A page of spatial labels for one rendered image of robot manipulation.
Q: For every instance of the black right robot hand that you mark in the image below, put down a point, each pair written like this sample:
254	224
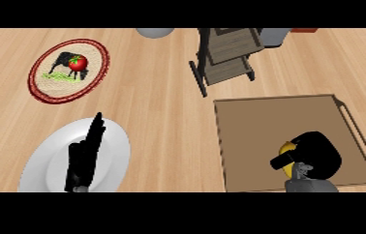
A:
321	155

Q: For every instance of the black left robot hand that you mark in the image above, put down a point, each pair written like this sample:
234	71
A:
85	157

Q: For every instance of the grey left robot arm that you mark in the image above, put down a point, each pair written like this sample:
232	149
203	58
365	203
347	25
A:
80	189

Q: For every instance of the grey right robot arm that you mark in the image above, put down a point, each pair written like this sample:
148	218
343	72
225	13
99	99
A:
310	183

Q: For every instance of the brown tray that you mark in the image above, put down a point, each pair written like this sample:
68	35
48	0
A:
281	141

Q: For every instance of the dark tiered basket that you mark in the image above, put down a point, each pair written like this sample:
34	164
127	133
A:
223	57

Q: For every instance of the white plate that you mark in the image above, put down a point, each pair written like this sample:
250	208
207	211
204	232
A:
52	167

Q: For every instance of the round red-rimmed woven placemat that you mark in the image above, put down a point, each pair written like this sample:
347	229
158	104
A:
62	80

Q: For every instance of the red tomato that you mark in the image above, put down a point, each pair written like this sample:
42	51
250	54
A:
77	63

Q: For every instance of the grey container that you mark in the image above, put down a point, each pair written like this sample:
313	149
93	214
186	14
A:
275	36

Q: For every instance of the red-brown object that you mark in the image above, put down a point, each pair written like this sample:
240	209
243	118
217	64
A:
305	30

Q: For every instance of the grey round bowl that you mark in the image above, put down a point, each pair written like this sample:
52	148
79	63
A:
155	32

